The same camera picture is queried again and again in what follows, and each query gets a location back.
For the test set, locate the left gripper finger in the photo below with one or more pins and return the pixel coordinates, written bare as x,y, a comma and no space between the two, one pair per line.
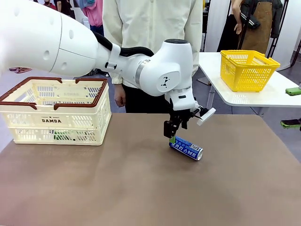
184,123
169,129

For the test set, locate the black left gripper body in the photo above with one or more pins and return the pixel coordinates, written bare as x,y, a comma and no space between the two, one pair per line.
179,115

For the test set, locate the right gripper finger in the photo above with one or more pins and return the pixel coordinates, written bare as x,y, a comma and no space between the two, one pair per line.
294,91
291,123

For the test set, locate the blue white drink can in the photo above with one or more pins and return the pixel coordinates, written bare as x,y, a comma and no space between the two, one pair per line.
187,149

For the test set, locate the green soda can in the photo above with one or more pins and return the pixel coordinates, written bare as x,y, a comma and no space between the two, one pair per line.
61,134

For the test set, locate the person's right forearm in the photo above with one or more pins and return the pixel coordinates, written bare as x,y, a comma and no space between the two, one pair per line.
116,78

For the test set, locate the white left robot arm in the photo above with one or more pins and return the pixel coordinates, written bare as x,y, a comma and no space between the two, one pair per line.
70,42

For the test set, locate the person's left forearm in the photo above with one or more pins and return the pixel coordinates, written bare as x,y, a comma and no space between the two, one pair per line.
197,58

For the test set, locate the yellow plastic basket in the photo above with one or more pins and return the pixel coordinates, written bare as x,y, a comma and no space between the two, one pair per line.
249,77

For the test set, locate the cream plastic shopping basket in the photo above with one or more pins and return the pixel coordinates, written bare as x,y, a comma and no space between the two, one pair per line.
91,127

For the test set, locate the person's right hand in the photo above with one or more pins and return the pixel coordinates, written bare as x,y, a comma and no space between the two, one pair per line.
120,96

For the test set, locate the white side table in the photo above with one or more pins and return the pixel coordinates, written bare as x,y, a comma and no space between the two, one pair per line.
270,96

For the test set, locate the black metal stand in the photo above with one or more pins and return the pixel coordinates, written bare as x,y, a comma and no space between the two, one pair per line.
278,28

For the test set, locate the person in brown apron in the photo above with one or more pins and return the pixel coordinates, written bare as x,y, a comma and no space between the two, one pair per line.
258,26

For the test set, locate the person in cream jacket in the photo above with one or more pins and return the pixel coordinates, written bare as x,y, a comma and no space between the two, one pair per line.
150,23

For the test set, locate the person in pink jacket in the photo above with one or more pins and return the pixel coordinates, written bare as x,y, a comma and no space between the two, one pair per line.
94,14

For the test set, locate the person in black shirt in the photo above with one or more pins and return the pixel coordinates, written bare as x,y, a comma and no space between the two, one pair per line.
64,7

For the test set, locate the pink floral cloth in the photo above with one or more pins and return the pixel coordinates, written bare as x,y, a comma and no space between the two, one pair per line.
20,69

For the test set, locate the person in red top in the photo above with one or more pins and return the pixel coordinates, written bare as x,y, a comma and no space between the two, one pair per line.
49,3

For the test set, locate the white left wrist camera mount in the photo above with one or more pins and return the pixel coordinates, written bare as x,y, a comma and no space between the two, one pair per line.
205,116

